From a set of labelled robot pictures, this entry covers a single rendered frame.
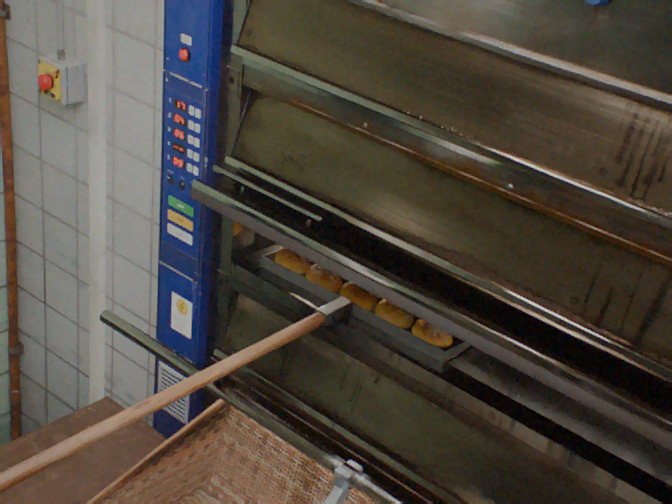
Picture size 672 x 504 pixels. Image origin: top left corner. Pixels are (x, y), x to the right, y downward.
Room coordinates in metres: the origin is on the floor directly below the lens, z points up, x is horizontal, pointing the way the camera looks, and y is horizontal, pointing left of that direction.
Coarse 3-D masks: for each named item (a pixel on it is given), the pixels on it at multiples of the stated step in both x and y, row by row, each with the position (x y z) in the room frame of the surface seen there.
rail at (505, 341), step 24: (216, 192) 2.30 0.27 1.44; (264, 216) 2.21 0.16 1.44; (312, 240) 2.12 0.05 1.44; (360, 264) 2.04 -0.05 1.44; (408, 288) 1.96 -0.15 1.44; (456, 312) 1.89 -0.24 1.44; (504, 336) 1.82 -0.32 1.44; (528, 360) 1.78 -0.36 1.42; (552, 360) 1.76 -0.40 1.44; (576, 384) 1.72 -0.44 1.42; (600, 384) 1.70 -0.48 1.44; (624, 408) 1.66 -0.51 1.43; (648, 408) 1.65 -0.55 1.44
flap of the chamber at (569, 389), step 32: (192, 192) 2.34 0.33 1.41; (256, 192) 2.41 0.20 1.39; (256, 224) 2.21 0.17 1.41; (320, 224) 2.29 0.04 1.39; (320, 256) 2.09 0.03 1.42; (352, 256) 2.12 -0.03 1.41; (384, 256) 2.17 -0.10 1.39; (384, 288) 1.99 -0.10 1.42; (416, 288) 2.02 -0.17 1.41; (448, 288) 2.06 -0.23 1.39; (448, 320) 1.89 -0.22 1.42; (480, 320) 1.92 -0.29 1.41; (512, 320) 1.96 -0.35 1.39; (544, 352) 1.84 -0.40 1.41; (576, 352) 1.87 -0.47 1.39; (608, 384) 1.75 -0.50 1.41; (640, 384) 1.79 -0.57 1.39; (608, 416) 1.67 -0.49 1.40
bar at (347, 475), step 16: (112, 320) 2.16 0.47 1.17; (128, 336) 2.12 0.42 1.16; (144, 336) 2.10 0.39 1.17; (160, 352) 2.06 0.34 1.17; (176, 368) 2.02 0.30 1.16; (192, 368) 2.00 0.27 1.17; (208, 384) 1.96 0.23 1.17; (224, 384) 1.96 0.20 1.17; (224, 400) 1.93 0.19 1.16; (240, 400) 1.91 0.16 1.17; (256, 416) 1.87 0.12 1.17; (272, 416) 1.87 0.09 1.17; (288, 432) 1.82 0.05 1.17; (304, 448) 1.79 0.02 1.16; (320, 448) 1.78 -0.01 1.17; (336, 464) 1.74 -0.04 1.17; (352, 464) 1.75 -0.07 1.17; (336, 480) 1.72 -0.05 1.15; (352, 480) 1.71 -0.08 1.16; (368, 480) 1.70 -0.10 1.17; (336, 496) 1.71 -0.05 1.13; (384, 496) 1.67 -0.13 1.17
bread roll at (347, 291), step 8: (344, 288) 2.32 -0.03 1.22; (352, 288) 2.31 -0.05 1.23; (360, 288) 2.30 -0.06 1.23; (344, 296) 2.31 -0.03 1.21; (352, 296) 2.29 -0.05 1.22; (360, 296) 2.29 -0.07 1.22; (368, 296) 2.29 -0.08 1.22; (376, 296) 2.31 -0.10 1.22; (360, 304) 2.28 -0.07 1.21; (368, 304) 2.28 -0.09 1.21; (376, 304) 2.29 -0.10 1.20
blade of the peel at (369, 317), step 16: (272, 256) 2.48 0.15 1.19; (288, 272) 2.40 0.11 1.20; (304, 288) 2.37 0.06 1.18; (320, 288) 2.34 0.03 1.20; (352, 304) 2.28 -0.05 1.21; (368, 320) 2.24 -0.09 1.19; (384, 320) 2.22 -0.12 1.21; (416, 320) 2.27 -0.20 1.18; (400, 336) 2.19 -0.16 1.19; (416, 336) 2.16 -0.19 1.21; (432, 352) 2.13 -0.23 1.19; (448, 352) 2.13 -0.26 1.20
